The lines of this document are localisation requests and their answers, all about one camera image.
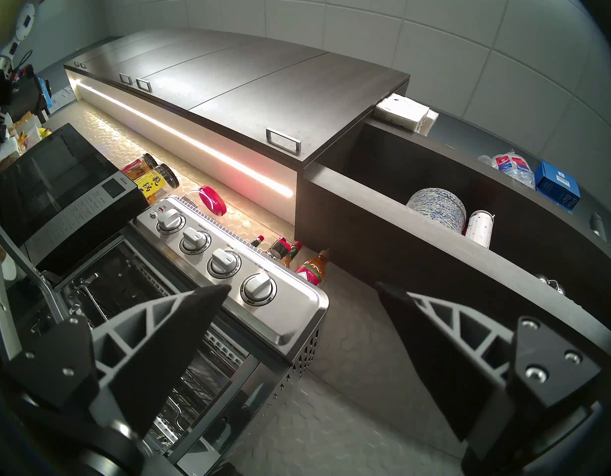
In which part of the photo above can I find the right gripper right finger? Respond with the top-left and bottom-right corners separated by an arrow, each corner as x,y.
377,283 -> 602,461

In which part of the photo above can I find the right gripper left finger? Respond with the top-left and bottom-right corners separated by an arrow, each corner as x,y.
3,284 -> 232,436

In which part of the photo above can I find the glass toaster oven door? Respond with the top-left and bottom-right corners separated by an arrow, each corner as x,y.
0,210 -> 73,366

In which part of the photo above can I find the metal oven rack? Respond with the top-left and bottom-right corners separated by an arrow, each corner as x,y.
137,264 -> 251,446

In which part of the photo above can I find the silver oven knob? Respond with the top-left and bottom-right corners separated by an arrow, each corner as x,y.
240,273 -> 278,306
179,227 -> 212,255
208,249 -> 243,280
156,208 -> 186,234

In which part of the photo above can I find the stainless steel toaster oven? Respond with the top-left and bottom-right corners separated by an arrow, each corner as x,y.
38,195 -> 331,476

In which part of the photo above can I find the black microwave oven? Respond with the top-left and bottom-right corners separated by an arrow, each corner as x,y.
0,123 -> 150,277

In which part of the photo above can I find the dotted paper cup stack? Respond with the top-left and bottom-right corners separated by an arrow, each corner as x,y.
465,210 -> 496,250

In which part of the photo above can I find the speckled paper plate stack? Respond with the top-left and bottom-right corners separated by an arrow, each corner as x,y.
406,187 -> 468,233

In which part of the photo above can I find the large Tabasco sauce bottle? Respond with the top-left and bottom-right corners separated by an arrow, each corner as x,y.
296,249 -> 331,288

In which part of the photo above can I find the yellow label snack jar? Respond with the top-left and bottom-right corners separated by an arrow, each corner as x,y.
135,163 -> 180,206

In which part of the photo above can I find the red lid clear jar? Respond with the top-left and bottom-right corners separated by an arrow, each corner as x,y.
182,185 -> 228,217

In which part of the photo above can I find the black cap salt grinder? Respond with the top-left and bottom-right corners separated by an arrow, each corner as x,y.
266,236 -> 291,260

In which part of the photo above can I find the red label snack jar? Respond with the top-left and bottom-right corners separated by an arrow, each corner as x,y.
121,153 -> 159,181

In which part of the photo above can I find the plastic water bottle pack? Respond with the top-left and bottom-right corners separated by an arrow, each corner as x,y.
479,150 -> 537,189

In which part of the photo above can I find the blue cardboard box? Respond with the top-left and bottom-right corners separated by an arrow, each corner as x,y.
535,161 -> 582,212

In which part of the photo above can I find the under-cabinet LED strip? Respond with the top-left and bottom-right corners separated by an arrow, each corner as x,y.
75,80 -> 295,199

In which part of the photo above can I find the dark open wall shelf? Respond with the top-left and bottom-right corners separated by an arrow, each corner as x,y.
295,118 -> 611,361

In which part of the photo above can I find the dark wall cabinet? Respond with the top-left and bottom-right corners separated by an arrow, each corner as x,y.
63,28 -> 410,171

